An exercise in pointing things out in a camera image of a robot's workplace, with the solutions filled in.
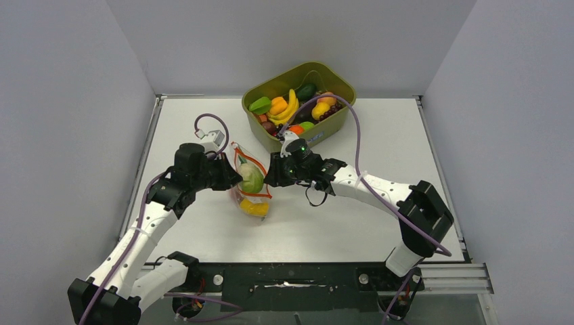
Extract yellow toy bell pepper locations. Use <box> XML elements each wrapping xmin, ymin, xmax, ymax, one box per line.
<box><xmin>239</xmin><ymin>199</ymin><xmax>269</xmax><ymax>218</ymax></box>

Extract orange toy bell pepper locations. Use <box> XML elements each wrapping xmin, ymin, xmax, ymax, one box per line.
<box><xmin>267</xmin><ymin>97</ymin><xmax>288</xmax><ymax>116</ymax></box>

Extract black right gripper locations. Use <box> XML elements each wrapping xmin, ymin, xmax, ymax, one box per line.
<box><xmin>265</xmin><ymin>152</ymin><xmax>309</xmax><ymax>188</ymax></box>

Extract clear zip bag orange zipper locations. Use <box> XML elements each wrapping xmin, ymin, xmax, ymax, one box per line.
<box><xmin>229</xmin><ymin>142</ymin><xmax>272</xmax><ymax>222</ymax></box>

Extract dark green toy avocado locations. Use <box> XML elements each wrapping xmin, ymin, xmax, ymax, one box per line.
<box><xmin>295</xmin><ymin>83</ymin><xmax>317</xmax><ymax>102</ymax></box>

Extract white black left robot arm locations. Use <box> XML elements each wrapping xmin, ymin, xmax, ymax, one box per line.
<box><xmin>68</xmin><ymin>143</ymin><xmax>242</xmax><ymax>324</ymax></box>

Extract dark red toy fruit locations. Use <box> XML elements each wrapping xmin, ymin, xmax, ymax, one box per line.
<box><xmin>261</xmin><ymin>121</ymin><xmax>277</xmax><ymax>136</ymax></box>

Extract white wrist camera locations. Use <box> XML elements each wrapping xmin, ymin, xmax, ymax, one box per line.
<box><xmin>280</xmin><ymin>131</ymin><xmax>300</xmax><ymax>158</ymax></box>
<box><xmin>195</xmin><ymin>129</ymin><xmax>225</xmax><ymax>155</ymax></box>

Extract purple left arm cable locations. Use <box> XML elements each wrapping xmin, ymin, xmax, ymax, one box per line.
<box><xmin>78</xmin><ymin>112</ymin><xmax>230</xmax><ymax>325</ymax></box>

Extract olive green plastic bin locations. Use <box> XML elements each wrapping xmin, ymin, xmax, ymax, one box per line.
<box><xmin>242</xmin><ymin>62</ymin><xmax>356</xmax><ymax>152</ymax></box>

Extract dark purple toy grapes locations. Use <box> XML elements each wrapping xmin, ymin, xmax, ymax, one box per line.
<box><xmin>317</xmin><ymin>102</ymin><xmax>343</xmax><ymax>121</ymax></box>

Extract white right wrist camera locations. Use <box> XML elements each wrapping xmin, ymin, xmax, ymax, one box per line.
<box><xmin>280</xmin><ymin>131</ymin><xmax>300</xmax><ymax>158</ymax></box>

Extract yellow toy banana bunch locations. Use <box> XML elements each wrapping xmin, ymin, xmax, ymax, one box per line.
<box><xmin>267</xmin><ymin>89</ymin><xmax>299</xmax><ymax>125</ymax></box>

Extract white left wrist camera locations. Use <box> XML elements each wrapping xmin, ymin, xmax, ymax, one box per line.
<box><xmin>195</xmin><ymin>129</ymin><xmax>225</xmax><ymax>155</ymax></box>

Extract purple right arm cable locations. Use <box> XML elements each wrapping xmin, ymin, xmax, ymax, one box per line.
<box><xmin>278</xmin><ymin>94</ymin><xmax>453</xmax><ymax>325</ymax></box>

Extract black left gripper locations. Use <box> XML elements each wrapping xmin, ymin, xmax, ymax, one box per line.
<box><xmin>192</xmin><ymin>152</ymin><xmax>243</xmax><ymax>192</ymax></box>

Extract green toy cabbage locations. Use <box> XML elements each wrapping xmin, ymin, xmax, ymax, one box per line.
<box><xmin>237</xmin><ymin>163</ymin><xmax>264</xmax><ymax>194</ymax></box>

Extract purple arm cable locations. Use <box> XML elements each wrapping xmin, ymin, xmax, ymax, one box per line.
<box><xmin>278</xmin><ymin>94</ymin><xmax>453</xmax><ymax>325</ymax></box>
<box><xmin>78</xmin><ymin>112</ymin><xmax>230</xmax><ymax>325</ymax></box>

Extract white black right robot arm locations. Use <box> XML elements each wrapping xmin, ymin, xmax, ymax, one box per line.
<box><xmin>264</xmin><ymin>139</ymin><xmax>454</xmax><ymax>289</ymax></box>

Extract lime green toy fruit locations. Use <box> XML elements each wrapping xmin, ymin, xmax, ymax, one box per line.
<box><xmin>299</xmin><ymin>121</ymin><xmax>315</xmax><ymax>131</ymax></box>

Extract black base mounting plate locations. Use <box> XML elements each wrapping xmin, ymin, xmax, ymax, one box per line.
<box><xmin>174</xmin><ymin>262</ymin><xmax>425</xmax><ymax>317</ymax></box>

